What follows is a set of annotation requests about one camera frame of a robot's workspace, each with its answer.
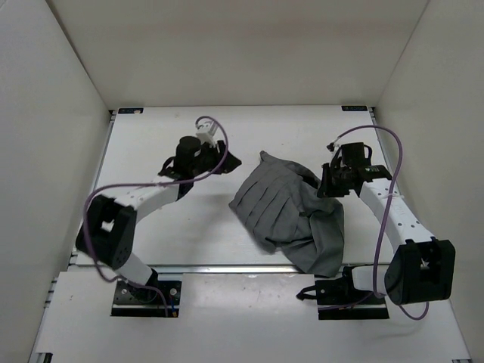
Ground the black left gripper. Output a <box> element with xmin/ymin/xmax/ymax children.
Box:
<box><xmin>193</xmin><ymin>138</ymin><xmax>243</xmax><ymax>174</ymax></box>

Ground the grey pleated skirt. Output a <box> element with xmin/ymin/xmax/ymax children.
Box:
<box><xmin>229</xmin><ymin>151</ymin><xmax>345</xmax><ymax>278</ymax></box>

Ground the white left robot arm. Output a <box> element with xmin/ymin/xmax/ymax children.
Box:
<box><xmin>75</xmin><ymin>136</ymin><xmax>242</xmax><ymax>301</ymax></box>

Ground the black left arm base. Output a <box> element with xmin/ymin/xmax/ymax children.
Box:
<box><xmin>110</xmin><ymin>279</ymin><xmax>182</xmax><ymax>318</ymax></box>

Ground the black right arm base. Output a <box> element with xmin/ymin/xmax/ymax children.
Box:
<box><xmin>296</xmin><ymin>266</ymin><xmax>389</xmax><ymax>321</ymax></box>

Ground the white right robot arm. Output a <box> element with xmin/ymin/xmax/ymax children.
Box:
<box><xmin>318</xmin><ymin>142</ymin><xmax>455</xmax><ymax>305</ymax></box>

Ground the blue right corner label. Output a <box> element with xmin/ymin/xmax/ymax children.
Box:
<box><xmin>341</xmin><ymin>105</ymin><xmax>368</xmax><ymax>112</ymax></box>

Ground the blue corner label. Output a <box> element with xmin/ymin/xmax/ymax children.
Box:
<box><xmin>117</xmin><ymin>107</ymin><xmax>144</xmax><ymax>114</ymax></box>
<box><xmin>341</xmin><ymin>105</ymin><xmax>368</xmax><ymax>112</ymax></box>

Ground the blue left corner label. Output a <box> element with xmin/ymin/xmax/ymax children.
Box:
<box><xmin>117</xmin><ymin>107</ymin><xmax>144</xmax><ymax>114</ymax></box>

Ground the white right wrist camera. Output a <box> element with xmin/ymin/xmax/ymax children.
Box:
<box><xmin>326</xmin><ymin>140</ymin><xmax>340</xmax><ymax>158</ymax></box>

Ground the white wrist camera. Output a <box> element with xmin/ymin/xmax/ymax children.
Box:
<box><xmin>326</xmin><ymin>140</ymin><xmax>340</xmax><ymax>158</ymax></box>
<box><xmin>195</xmin><ymin>118</ymin><xmax>219</xmax><ymax>147</ymax></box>

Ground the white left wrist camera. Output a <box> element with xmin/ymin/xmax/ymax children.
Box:
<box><xmin>195</xmin><ymin>118</ymin><xmax>219</xmax><ymax>147</ymax></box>

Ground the aluminium table front rail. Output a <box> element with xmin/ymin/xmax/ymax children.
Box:
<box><xmin>67</xmin><ymin>260</ymin><xmax>383</xmax><ymax>277</ymax></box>

